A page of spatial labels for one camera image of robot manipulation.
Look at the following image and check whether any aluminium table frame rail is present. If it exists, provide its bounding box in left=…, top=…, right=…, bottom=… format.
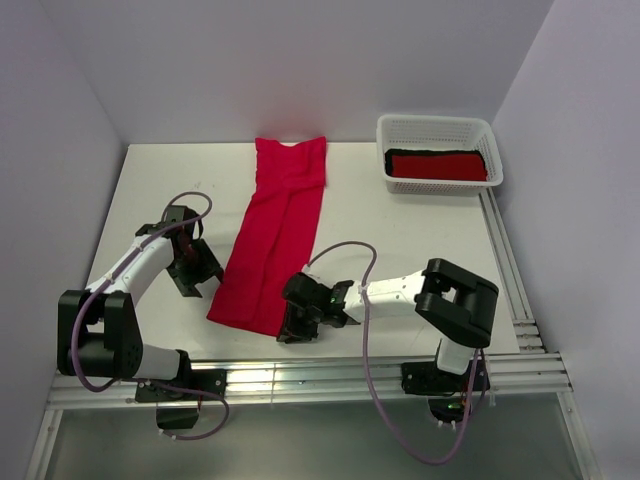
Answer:
left=26, top=191, right=602, bottom=479

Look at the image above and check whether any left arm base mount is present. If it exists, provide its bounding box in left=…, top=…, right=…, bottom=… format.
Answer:
left=134, top=369, right=230, bottom=437

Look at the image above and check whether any rolled red t-shirt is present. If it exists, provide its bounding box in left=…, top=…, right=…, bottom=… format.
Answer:
left=390, top=153, right=489, bottom=181

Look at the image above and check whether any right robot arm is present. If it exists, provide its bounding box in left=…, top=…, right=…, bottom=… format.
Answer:
left=277, top=258, right=499, bottom=390

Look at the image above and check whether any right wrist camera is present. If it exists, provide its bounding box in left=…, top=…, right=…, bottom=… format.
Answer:
left=282, top=272, right=354, bottom=328

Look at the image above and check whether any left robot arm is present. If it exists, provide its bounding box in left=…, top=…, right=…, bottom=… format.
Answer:
left=56, top=233, right=224, bottom=399

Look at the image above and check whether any white plastic basket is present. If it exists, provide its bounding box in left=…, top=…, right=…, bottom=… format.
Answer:
left=376, top=114, right=504, bottom=196

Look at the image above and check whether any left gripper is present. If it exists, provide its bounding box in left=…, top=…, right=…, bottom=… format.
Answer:
left=167, top=239, right=223, bottom=298

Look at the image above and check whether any red t-shirt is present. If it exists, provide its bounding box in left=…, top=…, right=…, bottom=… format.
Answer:
left=207, top=137, right=327, bottom=337
left=390, top=153, right=489, bottom=181

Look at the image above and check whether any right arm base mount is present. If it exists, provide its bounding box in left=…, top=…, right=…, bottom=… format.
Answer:
left=400, top=359, right=490, bottom=426

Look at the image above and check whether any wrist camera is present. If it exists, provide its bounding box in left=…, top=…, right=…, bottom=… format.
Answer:
left=282, top=272, right=354, bottom=328
left=135, top=205, right=203, bottom=240

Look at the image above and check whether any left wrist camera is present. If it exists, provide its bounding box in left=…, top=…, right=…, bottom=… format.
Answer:
left=135, top=205, right=203, bottom=240

